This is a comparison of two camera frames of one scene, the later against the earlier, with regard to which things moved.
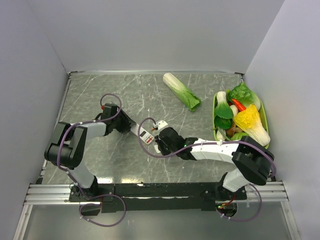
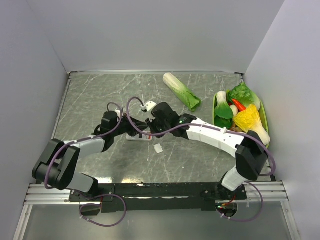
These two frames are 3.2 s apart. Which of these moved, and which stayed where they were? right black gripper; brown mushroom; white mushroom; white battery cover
Moved: right black gripper
Stayed: brown mushroom; white mushroom; white battery cover
